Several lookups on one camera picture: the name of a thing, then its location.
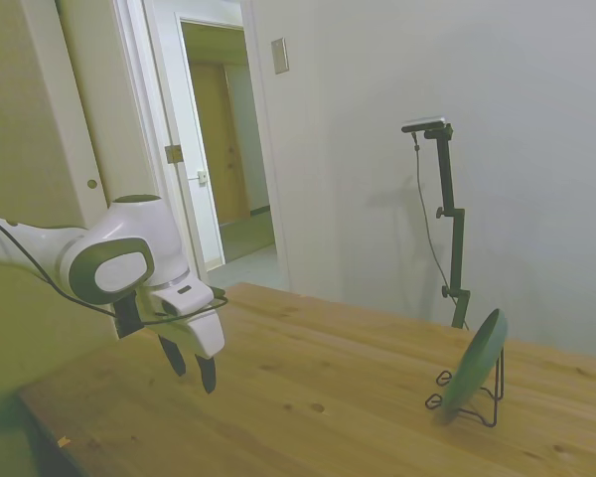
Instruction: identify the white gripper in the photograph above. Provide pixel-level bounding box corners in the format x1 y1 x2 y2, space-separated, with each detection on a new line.
151 280 228 396

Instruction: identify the green round plate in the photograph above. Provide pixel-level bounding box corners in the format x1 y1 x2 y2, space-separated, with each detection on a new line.
434 307 510 427

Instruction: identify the brown wooden door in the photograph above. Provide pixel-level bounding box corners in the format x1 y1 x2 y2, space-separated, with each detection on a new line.
188 62 252 228

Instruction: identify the white open door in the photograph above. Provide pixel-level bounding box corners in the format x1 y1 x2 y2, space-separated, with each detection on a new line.
22 0 203 284

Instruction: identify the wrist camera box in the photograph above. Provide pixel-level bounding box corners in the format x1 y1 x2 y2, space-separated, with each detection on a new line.
112 296 143 341

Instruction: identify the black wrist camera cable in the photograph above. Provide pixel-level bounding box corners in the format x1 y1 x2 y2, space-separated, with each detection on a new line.
0 211 229 328

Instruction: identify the white door frame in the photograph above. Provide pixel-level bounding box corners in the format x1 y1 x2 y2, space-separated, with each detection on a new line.
113 0 292 292

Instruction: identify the black camera stand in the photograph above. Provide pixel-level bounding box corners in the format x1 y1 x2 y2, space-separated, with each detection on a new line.
423 124 472 330

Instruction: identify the black wire plate stand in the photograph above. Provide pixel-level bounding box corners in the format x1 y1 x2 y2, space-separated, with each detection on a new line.
424 347 507 428

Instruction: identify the beige wall switch plate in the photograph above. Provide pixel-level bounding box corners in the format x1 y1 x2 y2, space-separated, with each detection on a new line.
270 37 290 76

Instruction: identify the exterior camera on stand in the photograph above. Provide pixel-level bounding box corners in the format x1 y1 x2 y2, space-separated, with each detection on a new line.
400 115 449 134

